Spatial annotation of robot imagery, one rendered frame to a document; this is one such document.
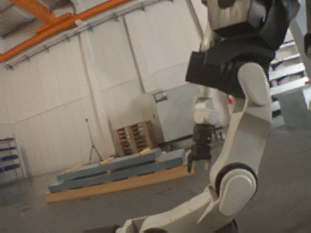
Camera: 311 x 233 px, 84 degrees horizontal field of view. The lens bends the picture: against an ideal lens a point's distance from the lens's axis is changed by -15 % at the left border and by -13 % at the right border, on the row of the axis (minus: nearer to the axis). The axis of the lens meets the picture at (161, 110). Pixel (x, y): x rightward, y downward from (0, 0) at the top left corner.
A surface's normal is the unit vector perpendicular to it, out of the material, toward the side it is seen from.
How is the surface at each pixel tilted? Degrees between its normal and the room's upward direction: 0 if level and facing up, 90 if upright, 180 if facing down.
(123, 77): 90
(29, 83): 90
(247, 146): 90
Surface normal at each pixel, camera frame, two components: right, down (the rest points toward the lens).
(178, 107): -0.16, -0.25
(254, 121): -0.25, 0.34
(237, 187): -0.10, -0.05
